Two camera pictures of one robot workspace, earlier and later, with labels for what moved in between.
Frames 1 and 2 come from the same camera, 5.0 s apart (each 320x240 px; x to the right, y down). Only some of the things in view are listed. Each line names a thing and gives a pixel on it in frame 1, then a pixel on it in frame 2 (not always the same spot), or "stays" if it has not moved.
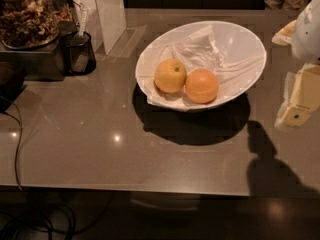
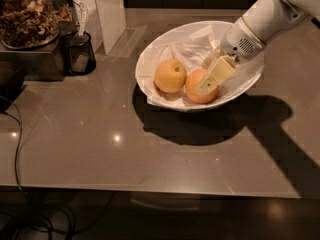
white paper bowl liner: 196,50 stays
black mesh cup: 77,53 stays
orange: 201,86 stays
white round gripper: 307,34 -> 237,45
